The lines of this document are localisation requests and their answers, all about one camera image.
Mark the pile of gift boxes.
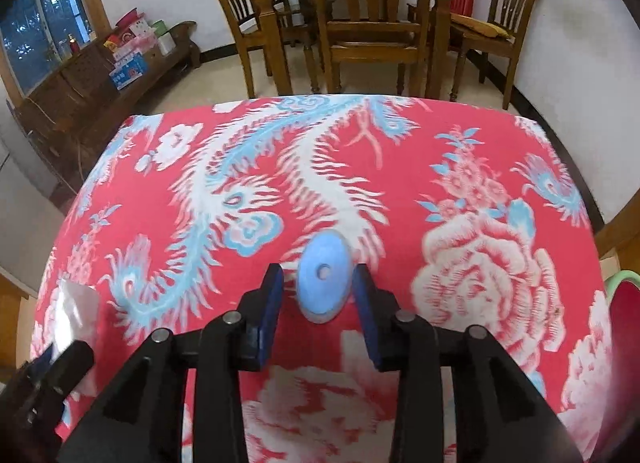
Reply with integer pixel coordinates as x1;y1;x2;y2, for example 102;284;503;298
103;8;177;62

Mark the window with wooden frame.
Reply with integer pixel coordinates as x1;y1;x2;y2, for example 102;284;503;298
1;0;111;106

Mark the wooden bench sofa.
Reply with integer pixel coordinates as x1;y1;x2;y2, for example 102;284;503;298
12;21;201;194

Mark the blue white box on bench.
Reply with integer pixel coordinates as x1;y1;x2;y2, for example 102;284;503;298
110;52;149;90

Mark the right wooden chair by wall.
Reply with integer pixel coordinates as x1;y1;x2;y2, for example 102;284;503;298
449;0;536;110

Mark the red floral tablecloth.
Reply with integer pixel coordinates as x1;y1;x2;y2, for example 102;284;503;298
30;95;612;462

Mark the blue plastic disc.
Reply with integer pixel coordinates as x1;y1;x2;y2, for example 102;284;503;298
295;230;354;324

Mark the red bucket green rim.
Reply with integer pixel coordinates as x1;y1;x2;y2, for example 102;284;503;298
596;270;639;462

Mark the yellow seat cushion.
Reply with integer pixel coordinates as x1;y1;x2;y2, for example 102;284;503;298
451;14;511;40

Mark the wooden door frame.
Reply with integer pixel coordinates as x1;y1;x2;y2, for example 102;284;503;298
596;194;640;272

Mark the wooden dining table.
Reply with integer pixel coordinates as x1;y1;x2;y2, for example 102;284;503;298
253;0;451;99

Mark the near wooden dining chair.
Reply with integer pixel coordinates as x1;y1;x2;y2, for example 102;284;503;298
314;0;431;97

